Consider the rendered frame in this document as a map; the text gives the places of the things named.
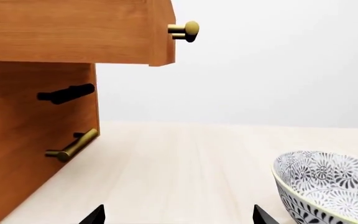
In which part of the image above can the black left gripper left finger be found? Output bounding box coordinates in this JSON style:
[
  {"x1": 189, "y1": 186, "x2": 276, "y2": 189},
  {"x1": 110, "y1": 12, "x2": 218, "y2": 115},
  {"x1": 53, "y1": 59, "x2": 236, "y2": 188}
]
[{"x1": 78, "y1": 203, "x2": 106, "y2": 224}]

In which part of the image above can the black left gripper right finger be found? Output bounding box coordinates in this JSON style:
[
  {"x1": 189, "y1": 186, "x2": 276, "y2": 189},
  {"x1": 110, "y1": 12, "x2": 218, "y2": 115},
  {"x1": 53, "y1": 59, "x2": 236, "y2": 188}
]
[{"x1": 252, "y1": 203, "x2": 281, "y2": 224}]

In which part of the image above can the black white floral patterned bowl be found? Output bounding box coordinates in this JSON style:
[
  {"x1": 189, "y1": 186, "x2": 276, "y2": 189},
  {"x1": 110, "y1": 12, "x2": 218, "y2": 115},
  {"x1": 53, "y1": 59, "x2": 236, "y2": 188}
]
[{"x1": 270, "y1": 150, "x2": 358, "y2": 224}]

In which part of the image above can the wooden cabinet body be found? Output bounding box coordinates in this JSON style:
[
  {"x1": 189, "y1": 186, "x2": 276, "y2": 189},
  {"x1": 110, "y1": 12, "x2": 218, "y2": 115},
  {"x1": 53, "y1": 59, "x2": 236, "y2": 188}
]
[{"x1": 0, "y1": 60, "x2": 101, "y2": 224}]

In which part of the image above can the open wooden drawer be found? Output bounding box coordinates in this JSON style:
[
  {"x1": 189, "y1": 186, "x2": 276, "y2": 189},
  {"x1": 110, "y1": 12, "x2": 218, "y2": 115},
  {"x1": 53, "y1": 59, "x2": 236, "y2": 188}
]
[{"x1": 0, "y1": 0, "x2": 177, "y2": 68}]

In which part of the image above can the brass drawer handle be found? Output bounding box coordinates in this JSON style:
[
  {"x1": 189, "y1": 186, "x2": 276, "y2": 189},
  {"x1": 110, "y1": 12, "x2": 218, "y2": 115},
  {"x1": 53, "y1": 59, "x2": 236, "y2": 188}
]
[
  {"x1": 167, "y1": 21, "x2": 200, "y2": 44},
  {"x1": 44, "y1": 128, "x2": 99, "y2": 164}
]

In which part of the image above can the black drawer handle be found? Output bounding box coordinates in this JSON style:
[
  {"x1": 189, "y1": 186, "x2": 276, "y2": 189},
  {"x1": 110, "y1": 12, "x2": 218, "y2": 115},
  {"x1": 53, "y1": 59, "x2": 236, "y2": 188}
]
[{"x1": 37, "y1": 83, "x2": 96, "y2": 105}]

